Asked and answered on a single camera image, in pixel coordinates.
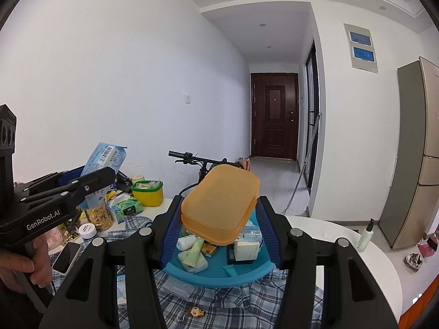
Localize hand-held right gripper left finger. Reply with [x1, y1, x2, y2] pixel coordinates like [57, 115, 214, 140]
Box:
[39, 195, 182, 329]

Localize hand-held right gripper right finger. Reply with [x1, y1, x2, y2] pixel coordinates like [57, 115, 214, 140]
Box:
[255, 195, 400, 329]

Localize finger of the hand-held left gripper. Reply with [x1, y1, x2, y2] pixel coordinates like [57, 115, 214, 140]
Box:
[21, 167, 116, 213]
[14, 165, 87, 197]

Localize blue tissue pack with barcode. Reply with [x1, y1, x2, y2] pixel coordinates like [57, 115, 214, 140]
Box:
[80, 142, 128, 192]

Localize orange plastic lidded box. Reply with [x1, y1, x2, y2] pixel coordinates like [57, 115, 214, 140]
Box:
[181, 164, 260, 246]

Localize blue plastic basin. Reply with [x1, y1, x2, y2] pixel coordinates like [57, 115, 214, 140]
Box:
[162, 209, 278, 288]

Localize yellow container green rim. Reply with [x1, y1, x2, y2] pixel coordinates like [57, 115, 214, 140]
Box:
[131, 180, 164, 207]

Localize person's left hand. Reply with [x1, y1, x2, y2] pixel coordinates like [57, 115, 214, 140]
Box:
[0, 236, 49, 293]

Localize pale blue white box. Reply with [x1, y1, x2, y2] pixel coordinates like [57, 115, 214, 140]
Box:
[240, 224, 263, 244]

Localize small white bottle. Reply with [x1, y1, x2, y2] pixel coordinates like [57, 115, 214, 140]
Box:
[176, 236, 197, 251]

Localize white small box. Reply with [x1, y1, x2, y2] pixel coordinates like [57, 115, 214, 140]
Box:
[234, 239, 261, 263]

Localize black foil bag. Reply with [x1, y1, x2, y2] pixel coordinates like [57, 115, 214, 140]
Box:
[116, 171, 134, 192]

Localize pale green tube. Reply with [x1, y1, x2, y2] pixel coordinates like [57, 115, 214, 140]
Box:
[178, 239, 209, 274]

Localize pink pouch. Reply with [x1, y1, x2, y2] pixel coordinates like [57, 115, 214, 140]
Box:
[46, 228, 66, 251]

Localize clear jar of cereal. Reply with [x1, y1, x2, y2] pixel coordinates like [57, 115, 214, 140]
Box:
[83, 188, 114, 232]

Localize black small box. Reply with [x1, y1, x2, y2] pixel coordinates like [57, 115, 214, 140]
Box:
[226, 245, 256, 266]

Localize green leaf-print tissue box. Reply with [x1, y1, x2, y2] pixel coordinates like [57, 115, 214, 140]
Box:
[110, 197, 143, 223]

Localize white round cream jar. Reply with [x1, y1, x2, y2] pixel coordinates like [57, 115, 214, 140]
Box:
[78, 223, 97, 240]

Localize white phone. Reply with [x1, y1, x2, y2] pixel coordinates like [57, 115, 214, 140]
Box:
[51, 242, 83, 275]

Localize black folding bicycle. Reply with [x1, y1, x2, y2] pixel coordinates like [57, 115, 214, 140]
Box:
[168, 150, 248, 197]

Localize grey mop pole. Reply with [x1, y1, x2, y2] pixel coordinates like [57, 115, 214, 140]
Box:
[281, 112, 323, 215]

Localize blue plaid shirt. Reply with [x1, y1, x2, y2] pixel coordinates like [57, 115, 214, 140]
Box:
[48, 212, 325, 329]

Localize white spray bottle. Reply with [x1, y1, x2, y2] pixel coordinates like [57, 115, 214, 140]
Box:
[357, 218, 376, 250]

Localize dark brown entrance door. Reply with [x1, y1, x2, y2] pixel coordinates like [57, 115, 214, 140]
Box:
[250, 73, 298, 160]

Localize black framed glass sliding door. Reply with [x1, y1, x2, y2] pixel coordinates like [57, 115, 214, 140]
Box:
[305, 41, 321, 190]

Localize pair of shoes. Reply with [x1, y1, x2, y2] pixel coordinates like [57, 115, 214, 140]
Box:
[404, 253, 424, 272]

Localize pink box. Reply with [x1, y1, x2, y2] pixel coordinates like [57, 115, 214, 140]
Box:
[418, 235, 439, 257]

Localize gold and grey refrigerator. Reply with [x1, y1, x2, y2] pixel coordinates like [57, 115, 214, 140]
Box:
[379, 56, 439, 250]

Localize grey wall panel blue pictures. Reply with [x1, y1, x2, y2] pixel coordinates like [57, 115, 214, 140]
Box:
[344, 23, 379, 74]

